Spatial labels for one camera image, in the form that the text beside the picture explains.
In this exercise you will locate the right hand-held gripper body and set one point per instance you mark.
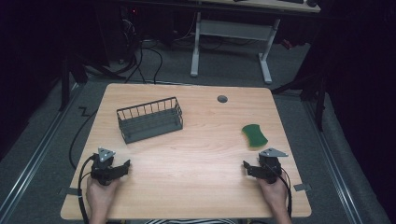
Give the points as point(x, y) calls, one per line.
point(269, 168)

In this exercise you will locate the person's right hand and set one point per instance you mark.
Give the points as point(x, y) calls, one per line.
point(274, 196)

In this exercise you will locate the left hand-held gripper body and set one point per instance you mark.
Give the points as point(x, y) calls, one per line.
point(101, 169)

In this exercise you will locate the black metal stand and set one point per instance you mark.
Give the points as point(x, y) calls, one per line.
point(311, 87)
point(70, 77)

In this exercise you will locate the green sponge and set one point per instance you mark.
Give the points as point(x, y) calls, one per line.
point(255, 136)

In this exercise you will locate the metal floor rail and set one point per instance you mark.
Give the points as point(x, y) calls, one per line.
point(331, 161)
point(34, 158)

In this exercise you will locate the grey tape strip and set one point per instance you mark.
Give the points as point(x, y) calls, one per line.
point(302, 187)
point(68, 191)

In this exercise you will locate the dark computer tower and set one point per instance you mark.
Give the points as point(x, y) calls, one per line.
point(127, 31)

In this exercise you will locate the person's left hand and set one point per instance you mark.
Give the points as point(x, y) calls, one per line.
point(99, 194)

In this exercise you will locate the white frame desk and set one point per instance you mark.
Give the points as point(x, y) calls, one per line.
point(233, 31)

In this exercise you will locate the striped cloth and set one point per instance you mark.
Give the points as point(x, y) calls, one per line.
point(191, 221)

